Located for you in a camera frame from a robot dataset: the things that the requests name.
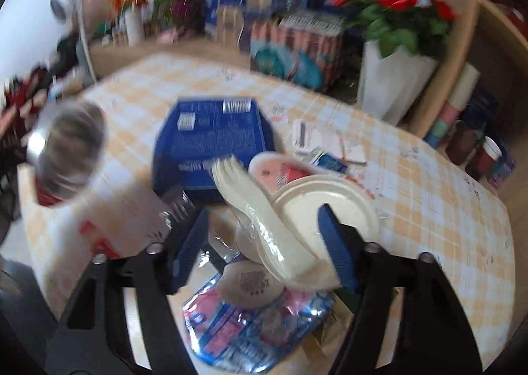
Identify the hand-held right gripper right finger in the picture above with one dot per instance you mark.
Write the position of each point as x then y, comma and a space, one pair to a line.
338, 243

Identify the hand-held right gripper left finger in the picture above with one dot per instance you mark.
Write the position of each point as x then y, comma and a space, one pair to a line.
192, 243

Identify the pack of white plastic forks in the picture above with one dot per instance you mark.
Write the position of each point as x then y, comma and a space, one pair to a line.
264, 226

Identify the blue pink foil packet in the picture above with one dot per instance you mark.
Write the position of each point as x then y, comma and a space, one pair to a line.
231, 329

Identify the clear plastic cup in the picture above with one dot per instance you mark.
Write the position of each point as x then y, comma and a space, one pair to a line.
177, 204

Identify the white paper plate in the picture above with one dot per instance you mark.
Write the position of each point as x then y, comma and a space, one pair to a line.
305, 202

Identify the white face mask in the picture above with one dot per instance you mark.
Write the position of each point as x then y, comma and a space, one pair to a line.
247, 282

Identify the white red-label bag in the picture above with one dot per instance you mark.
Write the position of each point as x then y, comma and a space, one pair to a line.
103, 210

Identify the pink white plastic container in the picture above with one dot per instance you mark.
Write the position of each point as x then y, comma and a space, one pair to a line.
268, 167

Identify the blue cardboard box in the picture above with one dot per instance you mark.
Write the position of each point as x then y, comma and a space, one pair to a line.
210, 136

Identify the white label card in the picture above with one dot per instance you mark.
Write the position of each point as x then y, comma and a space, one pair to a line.
307, 134

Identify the brown cup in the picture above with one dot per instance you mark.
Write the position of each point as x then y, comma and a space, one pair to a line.
464, 144

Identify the red cup with white lining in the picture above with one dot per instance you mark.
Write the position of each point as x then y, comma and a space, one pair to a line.
484, 160

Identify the small blue box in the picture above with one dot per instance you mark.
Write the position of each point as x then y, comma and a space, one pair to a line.
503, 173

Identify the stack of pastel cups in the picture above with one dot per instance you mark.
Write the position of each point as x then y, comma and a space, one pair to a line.
453, 103

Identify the small white bottle vase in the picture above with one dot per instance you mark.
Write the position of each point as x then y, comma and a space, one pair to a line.
134, 26

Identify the blue box with beige print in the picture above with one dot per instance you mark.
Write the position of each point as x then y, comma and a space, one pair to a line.
222, 16

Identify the dark clothes pile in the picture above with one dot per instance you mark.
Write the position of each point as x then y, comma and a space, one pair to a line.
66, 49

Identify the wooden shelf unit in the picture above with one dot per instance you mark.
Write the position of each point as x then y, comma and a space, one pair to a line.
495, 37

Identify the white fan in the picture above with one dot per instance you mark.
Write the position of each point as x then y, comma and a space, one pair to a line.
62, 4

